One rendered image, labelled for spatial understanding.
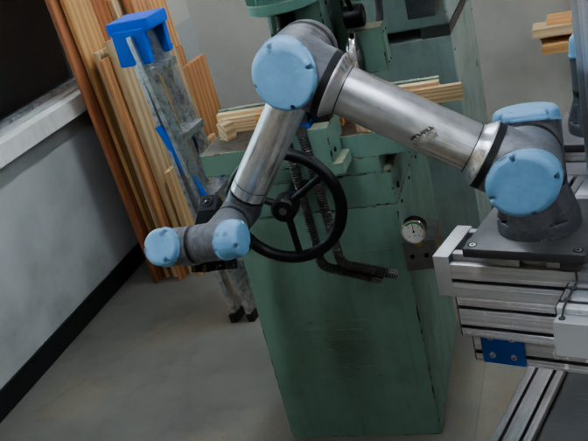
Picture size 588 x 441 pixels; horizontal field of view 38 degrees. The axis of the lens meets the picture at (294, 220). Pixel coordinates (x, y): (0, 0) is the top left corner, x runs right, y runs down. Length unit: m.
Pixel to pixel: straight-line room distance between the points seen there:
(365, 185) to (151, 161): 1.60
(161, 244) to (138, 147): 1.89
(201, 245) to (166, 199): 1.97
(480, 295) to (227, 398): 1.33
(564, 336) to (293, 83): 0.62
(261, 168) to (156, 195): 1.95
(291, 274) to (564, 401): 0.75
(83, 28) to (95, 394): 1.42
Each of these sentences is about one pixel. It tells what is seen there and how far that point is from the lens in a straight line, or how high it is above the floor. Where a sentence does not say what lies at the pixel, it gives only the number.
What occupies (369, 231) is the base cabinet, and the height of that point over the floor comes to 0.64.
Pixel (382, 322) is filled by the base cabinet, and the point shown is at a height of 0.38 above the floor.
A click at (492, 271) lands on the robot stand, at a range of 1.64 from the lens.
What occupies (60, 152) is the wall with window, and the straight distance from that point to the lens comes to 3.54.
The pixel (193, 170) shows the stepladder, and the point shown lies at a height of 0.61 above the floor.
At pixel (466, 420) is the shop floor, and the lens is 2.49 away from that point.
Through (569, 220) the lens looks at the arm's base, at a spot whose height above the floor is 0.84.
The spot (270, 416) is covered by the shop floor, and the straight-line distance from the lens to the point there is 2.68.
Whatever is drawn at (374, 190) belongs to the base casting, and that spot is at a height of 0.75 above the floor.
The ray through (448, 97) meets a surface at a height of 0.91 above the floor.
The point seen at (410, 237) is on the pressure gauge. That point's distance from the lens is 2.06.
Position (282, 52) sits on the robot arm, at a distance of 1.38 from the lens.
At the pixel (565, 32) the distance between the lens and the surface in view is 3.91.
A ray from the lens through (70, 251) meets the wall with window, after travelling 3.53.
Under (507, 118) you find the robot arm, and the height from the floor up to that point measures 1.05.
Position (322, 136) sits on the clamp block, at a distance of 1.95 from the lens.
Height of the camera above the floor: 1.54
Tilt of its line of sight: 23 degrees down
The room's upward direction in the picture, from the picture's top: 14 degrees counter-clockwise
